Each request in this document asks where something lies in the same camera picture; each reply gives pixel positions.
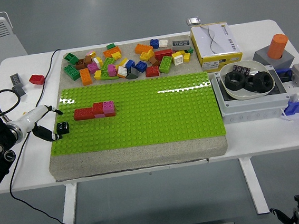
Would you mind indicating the black square toy brick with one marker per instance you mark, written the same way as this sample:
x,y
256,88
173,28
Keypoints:
x,y
63,127

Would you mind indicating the white bowl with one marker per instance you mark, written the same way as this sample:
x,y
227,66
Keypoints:
x,y
259,65

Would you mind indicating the small silver box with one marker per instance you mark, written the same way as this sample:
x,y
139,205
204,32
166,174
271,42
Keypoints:
x,y
193,20

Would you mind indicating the grey junction box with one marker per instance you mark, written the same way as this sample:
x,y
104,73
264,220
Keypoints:
x,y
252,108

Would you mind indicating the large green toy brick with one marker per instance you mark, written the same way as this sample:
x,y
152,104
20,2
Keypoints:
x,y
71,72

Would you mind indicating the yellow and white cardboard box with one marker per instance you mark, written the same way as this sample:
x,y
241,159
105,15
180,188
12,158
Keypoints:
x,y
214,42

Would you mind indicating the pink and yellow toy brick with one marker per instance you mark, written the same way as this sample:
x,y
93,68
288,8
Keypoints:
x,y
91,54

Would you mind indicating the grey toy brick with holes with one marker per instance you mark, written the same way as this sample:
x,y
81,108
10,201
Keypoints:
x,y
16,79
181,45

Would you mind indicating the dark green toy brick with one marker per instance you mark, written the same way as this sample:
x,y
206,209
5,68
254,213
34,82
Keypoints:
x,y
71,58

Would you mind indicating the blue toy brick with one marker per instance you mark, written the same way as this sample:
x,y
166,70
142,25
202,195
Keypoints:
x,y
141,66
154,43
129,64

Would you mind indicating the magenta square toy brick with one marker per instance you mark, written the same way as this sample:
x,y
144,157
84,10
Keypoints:
x,y
92,67
109,107

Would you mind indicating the flat lime green toy brick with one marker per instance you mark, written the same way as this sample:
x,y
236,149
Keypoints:
x,y
105,76

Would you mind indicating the dark circuit module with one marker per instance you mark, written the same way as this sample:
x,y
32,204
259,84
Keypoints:
x,y
241,69

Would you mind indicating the small yellow toy brick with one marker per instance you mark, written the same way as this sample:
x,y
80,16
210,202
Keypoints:
x,y
97,74
186,57

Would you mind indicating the long orange toy brick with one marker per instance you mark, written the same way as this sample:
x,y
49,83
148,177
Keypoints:
x,y
85,76

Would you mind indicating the pale pink toy brick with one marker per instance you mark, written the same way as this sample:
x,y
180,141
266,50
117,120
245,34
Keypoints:
x,y
100,116

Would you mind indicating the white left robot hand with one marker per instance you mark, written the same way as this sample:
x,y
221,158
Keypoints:
x,y
33,115

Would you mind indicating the red square toy brick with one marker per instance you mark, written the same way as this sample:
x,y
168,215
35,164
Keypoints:
x,y
98,108

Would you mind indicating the grey block with hole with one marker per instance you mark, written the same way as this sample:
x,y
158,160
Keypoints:
x,y
287,57

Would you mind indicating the orange cylinder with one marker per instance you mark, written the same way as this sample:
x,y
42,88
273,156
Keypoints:
x,y
277,46

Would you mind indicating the large black hex nut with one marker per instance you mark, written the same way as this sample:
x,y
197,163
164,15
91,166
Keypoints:
x,y
263,82
235,81

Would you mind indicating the green studded baseplate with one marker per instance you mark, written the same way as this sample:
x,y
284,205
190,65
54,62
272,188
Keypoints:
x,y
152,117

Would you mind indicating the small green toy brick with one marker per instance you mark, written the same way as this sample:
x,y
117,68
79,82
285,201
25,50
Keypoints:
x,y
190,50
110,46

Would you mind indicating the small black hex nut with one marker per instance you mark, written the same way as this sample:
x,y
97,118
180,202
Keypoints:
x,y
249,83

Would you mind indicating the white table leg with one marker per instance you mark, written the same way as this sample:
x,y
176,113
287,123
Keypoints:
x,y
69,212
254,186

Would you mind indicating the small red toy brick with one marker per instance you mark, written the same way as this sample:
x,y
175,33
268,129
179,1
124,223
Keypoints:
x,y
110,114

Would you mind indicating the white and orange toy brick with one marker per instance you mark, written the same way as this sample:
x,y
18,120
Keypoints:
x,y
122,71

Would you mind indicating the dark blue plastic part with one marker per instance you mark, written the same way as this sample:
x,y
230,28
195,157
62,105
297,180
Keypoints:
x,y
283,74

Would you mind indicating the white and yellow toy brick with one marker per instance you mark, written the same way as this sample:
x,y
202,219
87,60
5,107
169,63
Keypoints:
x,y
178,58
97,61

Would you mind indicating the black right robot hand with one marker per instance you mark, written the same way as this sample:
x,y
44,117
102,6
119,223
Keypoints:
x,y
284,218

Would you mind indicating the grey sloped toy brick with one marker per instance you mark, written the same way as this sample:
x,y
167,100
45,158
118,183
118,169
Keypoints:
x,y
132,73

